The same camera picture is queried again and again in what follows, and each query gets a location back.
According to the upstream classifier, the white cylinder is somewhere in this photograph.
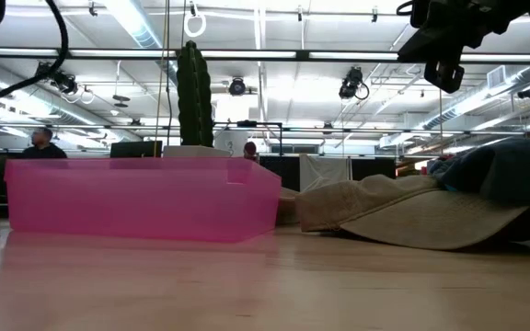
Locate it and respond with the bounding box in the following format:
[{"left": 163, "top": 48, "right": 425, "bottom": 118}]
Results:
[{"left": 213, "top": 130, "right": 250, "bottom": 158}]

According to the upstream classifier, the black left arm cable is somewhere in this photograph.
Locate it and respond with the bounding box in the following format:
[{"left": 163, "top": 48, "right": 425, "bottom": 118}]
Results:
[{"left": 0, "top": 0, "right": 71, "bottom": 98}]

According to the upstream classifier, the black metal rack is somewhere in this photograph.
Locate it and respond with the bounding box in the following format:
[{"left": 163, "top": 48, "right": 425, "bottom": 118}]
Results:
[{"left": 213, "top": 119, "right": 285, "bottom": 158}]

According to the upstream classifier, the black flat monitor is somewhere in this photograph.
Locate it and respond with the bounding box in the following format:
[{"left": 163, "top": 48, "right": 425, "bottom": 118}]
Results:
[{"left": 109, "top": 140, "right": 164, "bottom": 159}]

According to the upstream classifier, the white hexagonal plant pot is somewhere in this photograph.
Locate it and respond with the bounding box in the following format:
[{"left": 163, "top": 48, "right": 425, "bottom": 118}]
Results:
[{"left": 162, "top": 144, "right": 233, "bottom": 159}]

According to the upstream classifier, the dark blue baseball cap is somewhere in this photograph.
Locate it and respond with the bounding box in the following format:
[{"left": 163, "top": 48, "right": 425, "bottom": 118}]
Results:
[{"left": 429, "top": 137, "right": 530, "bottom": 207}]

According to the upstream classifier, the silver ceiling air duct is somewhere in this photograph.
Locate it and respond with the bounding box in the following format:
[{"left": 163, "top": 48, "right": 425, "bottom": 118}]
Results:
[
  {"left": 103, "top": 0, "right": 179, "bottom": 86},
  {"left": 419, "top": 63, "right": 530, "bottom": 132}
]

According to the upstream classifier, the pink translucent plastic bin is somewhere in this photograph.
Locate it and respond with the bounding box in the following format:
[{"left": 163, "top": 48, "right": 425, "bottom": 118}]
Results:
[{"left": 3, "top": 156, "right": 282, "bottom": 244}]

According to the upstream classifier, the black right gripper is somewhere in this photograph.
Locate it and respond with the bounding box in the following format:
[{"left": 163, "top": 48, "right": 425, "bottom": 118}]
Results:
[{"left": 397, "top": 0, "right": 517, "bottom": 96}]

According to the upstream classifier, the black ceiling spotlight cluster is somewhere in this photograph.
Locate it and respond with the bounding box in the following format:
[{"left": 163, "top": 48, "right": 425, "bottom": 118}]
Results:
[{"left": 34, "top": 62, "right": 80, "bottom": 97}]

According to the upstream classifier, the white hanging cloth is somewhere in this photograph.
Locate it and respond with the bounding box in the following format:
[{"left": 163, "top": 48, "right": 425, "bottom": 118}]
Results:
[{"left": 298, "top": 154, "right": 352, "bottom": 193}]

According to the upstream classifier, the white hanging ring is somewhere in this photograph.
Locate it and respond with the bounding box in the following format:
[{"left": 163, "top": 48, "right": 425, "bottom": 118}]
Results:
[{"left": 182, "top": 11, "right": 208, "bottom": 39}]

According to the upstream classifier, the tall green cactus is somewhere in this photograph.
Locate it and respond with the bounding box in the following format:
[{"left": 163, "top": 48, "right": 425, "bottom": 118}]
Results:
[{"left": 175, "top": 40, "right": 215, "bottom": 148}]

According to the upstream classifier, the person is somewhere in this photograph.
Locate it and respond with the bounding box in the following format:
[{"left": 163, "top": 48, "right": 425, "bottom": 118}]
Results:
[
  {"left": 19, "top": 127, "right": 69, "bottom": 160},
  {"left": 242, "top": 141, "right": 260, "bottom": 163}
]

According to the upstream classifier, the black overhead frame beam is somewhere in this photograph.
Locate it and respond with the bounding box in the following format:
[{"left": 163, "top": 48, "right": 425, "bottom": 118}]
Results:
[{"left": 0, "top": 45, "right": 530, "bottom": 65}]

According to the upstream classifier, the white vent grille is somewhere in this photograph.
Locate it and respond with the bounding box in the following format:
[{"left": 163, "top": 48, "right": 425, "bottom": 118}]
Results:
[{"left": 486, "top": 64, "right": 508, "bottom": 90}]

